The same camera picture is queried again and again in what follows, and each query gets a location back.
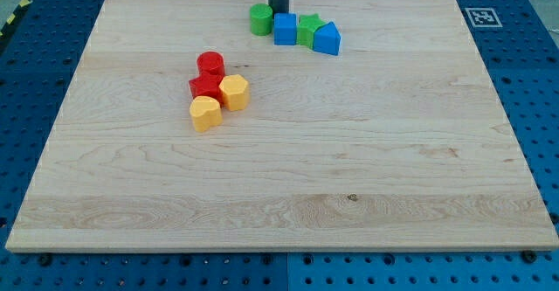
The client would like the green cylinder block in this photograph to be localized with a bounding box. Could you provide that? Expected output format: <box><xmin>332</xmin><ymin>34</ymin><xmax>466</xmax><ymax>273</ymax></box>
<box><xmin>249</xmin><ymin>3</ymin><xmax>273</xmax><ymax>36</ymax></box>

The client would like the blue cube block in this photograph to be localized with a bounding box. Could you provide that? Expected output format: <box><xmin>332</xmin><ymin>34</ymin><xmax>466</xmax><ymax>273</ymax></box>
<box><xmin>273</xmin><ymin>13</ymin><xmax>297</xmax><ymax>45</ymax></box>

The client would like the red star block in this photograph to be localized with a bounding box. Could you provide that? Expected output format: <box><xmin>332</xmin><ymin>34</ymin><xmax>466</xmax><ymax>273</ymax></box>
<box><xmin>189</xmin><ymin>73</ymin><xmax>223</xmax><ymax>105</ymax></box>

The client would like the wooden board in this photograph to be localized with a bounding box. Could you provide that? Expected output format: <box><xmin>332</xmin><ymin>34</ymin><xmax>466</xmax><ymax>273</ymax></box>
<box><xmin>6</xmin><ymin>0</ymin><xmax>558</xmax><ymax>253</ymax></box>

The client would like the red cylinder block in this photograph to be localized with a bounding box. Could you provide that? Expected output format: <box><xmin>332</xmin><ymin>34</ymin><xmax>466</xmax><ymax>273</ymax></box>
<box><xmin>197</xmin><ymin>51</ymin><xmax>225</xmax><ymax>76</ymax></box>

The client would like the yellow heart block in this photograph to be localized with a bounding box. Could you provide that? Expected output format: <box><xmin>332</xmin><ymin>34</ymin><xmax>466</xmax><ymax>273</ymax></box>
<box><xmin>189</xmin><ymin>96</ymin><xmax>223</xmax><ymax>132</ymax></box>

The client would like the green star block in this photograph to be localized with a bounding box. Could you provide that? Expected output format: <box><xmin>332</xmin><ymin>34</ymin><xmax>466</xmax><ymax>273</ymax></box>
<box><xmin>296</xmin><ymin>13</ymin><xmax>326</xmax><ymax>49</ymax></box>

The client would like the yellow hexagon block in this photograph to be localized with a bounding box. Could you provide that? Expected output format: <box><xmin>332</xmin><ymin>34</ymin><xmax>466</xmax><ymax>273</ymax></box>
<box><xmin>219</xmin><ymin>74</ymin><xmax>251</xmax><ymax>111</ymax></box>

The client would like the white fiducial marker tag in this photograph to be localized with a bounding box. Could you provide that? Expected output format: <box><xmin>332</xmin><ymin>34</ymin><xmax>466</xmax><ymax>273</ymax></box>
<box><xmin>465</xmin><ymin>7</ymin><xmax>502</xmax><ymax>28</ymax></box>

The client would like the blue triangular block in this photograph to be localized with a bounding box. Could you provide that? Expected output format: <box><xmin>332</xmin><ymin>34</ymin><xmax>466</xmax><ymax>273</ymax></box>
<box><xmin>312</xmin><ymin>22</ymin><xmax>341</xmax><ymax>56</ymax></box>

